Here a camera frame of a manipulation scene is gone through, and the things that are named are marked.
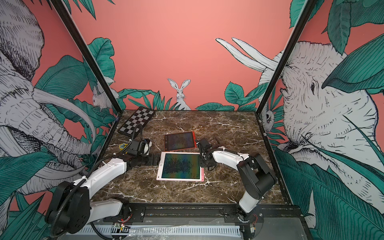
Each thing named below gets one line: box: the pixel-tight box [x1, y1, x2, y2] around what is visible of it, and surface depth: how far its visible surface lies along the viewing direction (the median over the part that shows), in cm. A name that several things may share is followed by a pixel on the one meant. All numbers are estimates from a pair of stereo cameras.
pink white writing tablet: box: [156, 152, 205, 182], surface depth 92 cm
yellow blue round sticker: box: [119, 143, 128, 151], surface depth 100 cm
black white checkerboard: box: [117, 107, 155, 137], surface depth 113 cm
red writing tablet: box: [164, 131, 197, 152], surface depth 104 cm
